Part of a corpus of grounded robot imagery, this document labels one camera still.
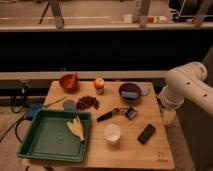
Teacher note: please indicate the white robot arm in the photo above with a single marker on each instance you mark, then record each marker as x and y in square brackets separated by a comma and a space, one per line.
[185, 82]

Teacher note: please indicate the blue sponge in bowl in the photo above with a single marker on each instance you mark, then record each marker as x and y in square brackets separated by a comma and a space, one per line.
[129, 95]

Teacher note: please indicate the red yellow apple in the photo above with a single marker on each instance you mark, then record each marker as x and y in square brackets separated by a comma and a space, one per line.
[99, 83]

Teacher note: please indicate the bunch of dark grapes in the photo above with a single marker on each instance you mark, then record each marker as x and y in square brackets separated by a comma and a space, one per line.
[86, 102]

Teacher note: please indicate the dark purple bowl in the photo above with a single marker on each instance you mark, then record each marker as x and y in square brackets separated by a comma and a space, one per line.
[130, 87]

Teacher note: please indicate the grey cloth behind bowl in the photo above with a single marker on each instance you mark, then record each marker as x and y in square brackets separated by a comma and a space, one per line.
[144, 89]

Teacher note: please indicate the green plastic tray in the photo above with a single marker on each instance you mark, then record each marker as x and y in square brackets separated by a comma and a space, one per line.
[49, 138]

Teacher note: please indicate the blue power box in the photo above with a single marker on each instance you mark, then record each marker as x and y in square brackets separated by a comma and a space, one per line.
[32, 110]

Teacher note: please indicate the red bowl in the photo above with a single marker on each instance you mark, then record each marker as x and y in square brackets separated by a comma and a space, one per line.
[69, 81]

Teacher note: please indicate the white cup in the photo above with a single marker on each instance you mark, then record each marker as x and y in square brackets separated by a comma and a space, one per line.
[112, 133]

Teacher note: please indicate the black handled peeler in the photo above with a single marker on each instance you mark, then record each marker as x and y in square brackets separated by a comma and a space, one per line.
[128, 112]

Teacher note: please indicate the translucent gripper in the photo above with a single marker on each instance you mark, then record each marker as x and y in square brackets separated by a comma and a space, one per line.
[168, 115]

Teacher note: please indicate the wooden stick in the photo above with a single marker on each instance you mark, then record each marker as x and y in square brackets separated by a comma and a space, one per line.
[54, 102]

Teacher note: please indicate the black eraser block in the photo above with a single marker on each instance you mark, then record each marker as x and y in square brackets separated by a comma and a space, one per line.
[146, 134]

